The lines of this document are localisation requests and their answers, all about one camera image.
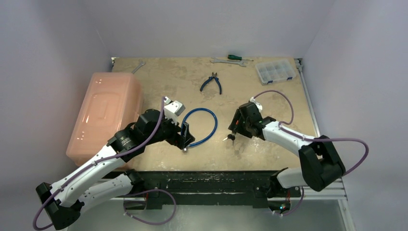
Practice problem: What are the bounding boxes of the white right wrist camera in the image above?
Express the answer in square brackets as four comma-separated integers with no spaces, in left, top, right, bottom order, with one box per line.
[249,97,263,113]

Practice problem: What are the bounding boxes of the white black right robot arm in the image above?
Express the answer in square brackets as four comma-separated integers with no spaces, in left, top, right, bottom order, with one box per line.
[228,102,346,196]

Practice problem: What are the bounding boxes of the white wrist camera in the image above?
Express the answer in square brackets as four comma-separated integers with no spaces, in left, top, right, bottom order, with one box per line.
[164,96,185,125]
[249,97,263,113]

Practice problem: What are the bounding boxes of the green-handled screwdriver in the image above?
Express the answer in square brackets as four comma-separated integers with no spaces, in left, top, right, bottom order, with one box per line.
[227,54,254,62]

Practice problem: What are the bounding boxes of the black-headed key bunch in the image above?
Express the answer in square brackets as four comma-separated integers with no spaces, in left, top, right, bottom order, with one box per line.
[222,133,236,146]

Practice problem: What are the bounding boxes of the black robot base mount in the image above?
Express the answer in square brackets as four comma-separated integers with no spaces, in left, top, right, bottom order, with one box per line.
[124,169,301,210]

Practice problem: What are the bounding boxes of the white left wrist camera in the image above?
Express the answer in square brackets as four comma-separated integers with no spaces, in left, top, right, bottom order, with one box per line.
[164,96,185,125]

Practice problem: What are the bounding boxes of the pink plastic storage box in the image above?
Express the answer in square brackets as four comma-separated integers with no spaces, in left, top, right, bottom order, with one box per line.
[66,72,143,167]

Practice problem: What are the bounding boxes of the blue-handled pliers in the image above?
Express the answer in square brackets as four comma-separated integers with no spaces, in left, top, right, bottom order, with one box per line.
[200,72,222,95]

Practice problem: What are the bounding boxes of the clear plastic organizer box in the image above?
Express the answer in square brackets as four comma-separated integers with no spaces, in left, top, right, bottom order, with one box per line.
[255,59,297,85]

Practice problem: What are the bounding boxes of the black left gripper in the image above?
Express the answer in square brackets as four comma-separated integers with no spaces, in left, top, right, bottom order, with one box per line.
[144,112,194,149]

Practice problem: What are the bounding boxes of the blue cable lock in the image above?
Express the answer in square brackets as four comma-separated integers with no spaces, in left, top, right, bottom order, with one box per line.
[182,107,218,155]

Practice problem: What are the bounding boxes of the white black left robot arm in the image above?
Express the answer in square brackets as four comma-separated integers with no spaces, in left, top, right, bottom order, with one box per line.
[33,109,195,231]

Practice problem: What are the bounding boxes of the silver wrench near screwdriver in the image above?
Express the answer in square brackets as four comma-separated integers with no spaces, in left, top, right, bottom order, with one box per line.
[210,57,246,67]

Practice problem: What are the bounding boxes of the small silver wrench left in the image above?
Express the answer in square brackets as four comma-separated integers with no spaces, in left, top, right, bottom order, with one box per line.
[131,61,146,74]

